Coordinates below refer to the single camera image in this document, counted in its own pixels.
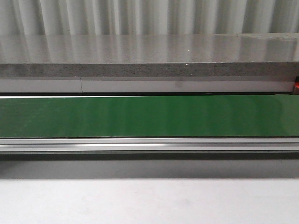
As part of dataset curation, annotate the grey granite counter ledge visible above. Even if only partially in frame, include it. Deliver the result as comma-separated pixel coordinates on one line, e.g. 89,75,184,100
0,32,299,94

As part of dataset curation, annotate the white pleated curtain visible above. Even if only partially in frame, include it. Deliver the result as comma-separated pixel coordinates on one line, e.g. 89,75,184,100
0,0,299,35

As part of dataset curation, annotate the green conveyor belt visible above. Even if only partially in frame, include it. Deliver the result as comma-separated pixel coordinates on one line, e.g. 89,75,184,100
0,95,299,154

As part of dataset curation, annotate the red plastic tray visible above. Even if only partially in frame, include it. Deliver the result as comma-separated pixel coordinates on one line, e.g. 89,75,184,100
293,77,299,95

